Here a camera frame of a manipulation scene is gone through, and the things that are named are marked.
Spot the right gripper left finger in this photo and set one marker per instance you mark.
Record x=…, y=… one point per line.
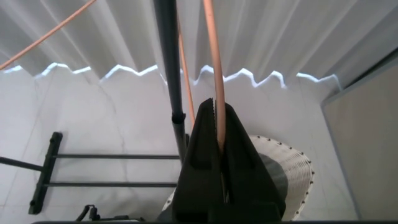
x=199, y=180

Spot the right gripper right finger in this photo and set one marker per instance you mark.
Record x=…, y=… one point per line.
x=248, y=186

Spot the white laundry basket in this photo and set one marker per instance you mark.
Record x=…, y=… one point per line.
x=295, y=174

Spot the black clothes rack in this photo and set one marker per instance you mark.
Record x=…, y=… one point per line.
x=169, y=46

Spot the white curtain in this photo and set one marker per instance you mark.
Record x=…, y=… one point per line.
x=280, y=31

